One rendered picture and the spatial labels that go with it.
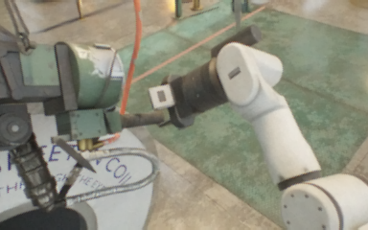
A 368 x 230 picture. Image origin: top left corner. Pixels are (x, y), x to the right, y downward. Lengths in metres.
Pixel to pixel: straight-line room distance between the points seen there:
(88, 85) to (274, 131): 0.36
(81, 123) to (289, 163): 0.40
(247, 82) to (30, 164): 0.44
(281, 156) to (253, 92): 0.11
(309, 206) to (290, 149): 0.09
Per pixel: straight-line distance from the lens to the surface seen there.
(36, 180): 0.70
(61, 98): 0.65
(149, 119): 0.79
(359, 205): 0.48
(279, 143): 0.50
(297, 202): 0.45
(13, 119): 0.64
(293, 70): 3.38
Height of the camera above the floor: 1.75
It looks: 41 degrees down
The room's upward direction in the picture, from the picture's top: 1 degrees counter-clockwise
